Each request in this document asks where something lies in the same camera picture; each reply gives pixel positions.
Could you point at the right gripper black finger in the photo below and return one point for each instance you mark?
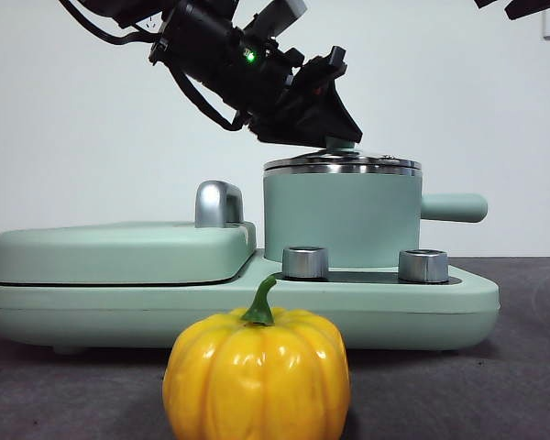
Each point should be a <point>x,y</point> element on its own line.
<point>485,3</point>
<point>536,7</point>

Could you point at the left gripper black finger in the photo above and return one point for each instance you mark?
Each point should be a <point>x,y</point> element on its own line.
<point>289,130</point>
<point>330,105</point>

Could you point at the glass lid with green knob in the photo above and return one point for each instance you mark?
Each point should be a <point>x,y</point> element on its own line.
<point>302,161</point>

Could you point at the yellow toy pumpkin green stem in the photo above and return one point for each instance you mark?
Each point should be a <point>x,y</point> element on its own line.
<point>256,380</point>

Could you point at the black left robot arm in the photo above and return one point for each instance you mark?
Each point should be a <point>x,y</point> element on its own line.
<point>201,46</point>

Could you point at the silver control knob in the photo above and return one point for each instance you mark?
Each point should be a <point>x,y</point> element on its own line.
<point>304,263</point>
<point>424,267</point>

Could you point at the green hinged griddle cover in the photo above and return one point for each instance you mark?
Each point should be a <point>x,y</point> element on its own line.
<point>119,256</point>

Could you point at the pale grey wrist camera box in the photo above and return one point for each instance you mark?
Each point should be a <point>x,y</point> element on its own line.
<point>291,9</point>

